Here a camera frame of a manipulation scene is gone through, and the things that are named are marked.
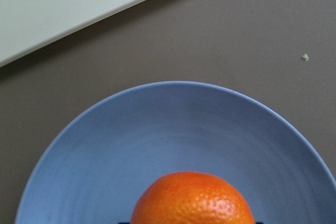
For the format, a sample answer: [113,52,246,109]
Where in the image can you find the blue plate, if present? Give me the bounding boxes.
[15,81,335,223]

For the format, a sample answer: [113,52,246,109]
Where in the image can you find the orange fruit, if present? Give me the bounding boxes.
[130,172,255,223]

